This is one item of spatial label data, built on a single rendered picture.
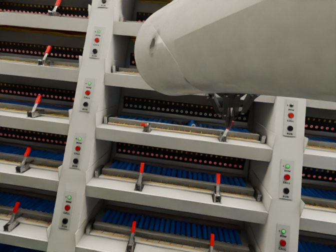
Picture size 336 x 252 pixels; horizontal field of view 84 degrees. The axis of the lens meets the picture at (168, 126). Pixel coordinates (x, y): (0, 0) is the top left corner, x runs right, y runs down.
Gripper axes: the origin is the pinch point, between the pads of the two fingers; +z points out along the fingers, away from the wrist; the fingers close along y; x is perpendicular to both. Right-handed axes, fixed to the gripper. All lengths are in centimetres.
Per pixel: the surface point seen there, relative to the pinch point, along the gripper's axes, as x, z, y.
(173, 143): -5.8, 6.4, -18.5
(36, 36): 45, -9, -91
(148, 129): -0.8, 5.0, -28.0
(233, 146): -5.0, 9.9, 1.4
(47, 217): -33, 13, -66
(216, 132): 1.1, 12.1, -4.3
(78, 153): -12, 1, -50
